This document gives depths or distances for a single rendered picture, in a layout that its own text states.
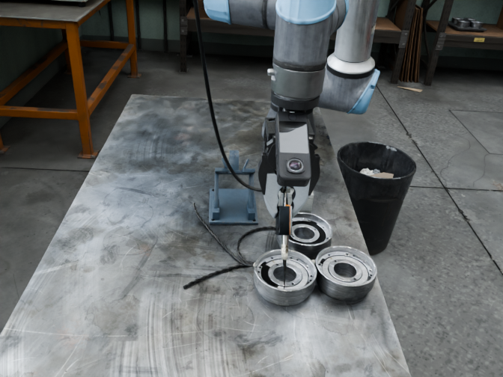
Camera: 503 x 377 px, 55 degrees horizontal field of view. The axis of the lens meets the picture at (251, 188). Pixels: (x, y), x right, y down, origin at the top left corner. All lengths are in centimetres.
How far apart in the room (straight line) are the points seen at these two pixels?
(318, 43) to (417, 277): 168
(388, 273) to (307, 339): 146
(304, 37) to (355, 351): 46
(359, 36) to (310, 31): 52
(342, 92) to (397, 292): 113
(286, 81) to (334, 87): 55
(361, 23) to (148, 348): 80
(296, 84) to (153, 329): 42
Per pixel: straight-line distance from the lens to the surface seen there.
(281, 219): 77
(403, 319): 202
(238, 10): 78
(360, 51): 118
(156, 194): 107
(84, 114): 285
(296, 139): 68
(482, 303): 224
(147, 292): 84
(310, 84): 68
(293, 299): 80
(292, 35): 66
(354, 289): 82
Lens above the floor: 138
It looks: 32 degrees down
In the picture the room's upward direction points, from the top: 4 degrees clockwise
